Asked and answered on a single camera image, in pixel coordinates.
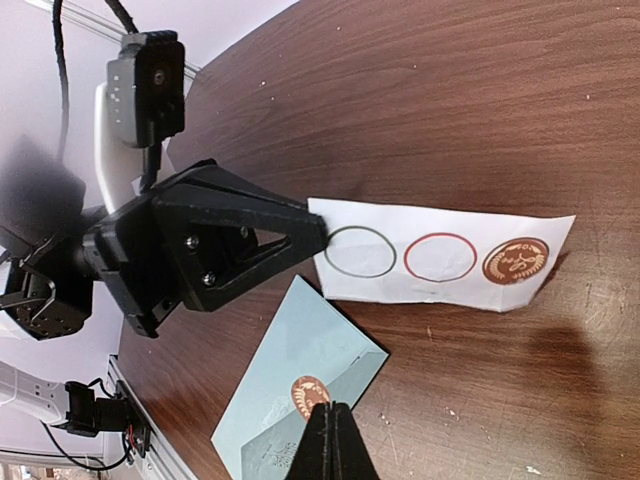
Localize left black braided cable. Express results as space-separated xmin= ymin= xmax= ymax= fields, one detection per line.
xmin=49 ymin=0 xmax=142 ymax=166

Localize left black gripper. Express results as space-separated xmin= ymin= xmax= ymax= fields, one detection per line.
xmin=82 ymin=159 xmax=328 ymax=338

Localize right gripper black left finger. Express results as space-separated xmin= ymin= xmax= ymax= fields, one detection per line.
xmin=285 ymin=403 xmax=332 ymax=480

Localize light blue envelope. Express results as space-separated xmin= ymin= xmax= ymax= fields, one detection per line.
xmin=211 ymin=277 xmax=389 ymax=479

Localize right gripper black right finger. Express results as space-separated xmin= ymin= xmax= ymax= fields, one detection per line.
xmin=330 ymin=403 xmax=376 ymax=480

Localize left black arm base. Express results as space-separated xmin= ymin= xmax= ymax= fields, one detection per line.
xmin=63 ymin=381 xmax=135 ymax=449

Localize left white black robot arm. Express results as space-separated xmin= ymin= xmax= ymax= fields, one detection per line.
xmin=1 ymin=138 xmax=328 ymax=341

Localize round copper wax seal sticker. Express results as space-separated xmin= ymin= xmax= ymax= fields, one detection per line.
xmin=291 ymin=375 xmax=331 ymax=422

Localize front aluminium rail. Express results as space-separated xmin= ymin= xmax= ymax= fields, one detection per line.
xmin=104 ymin=355 xmax=197 ymax=480

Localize white seal sticker sheet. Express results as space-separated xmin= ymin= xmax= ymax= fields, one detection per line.
xmin=308 ymin=198 xmax=575 ymax=312

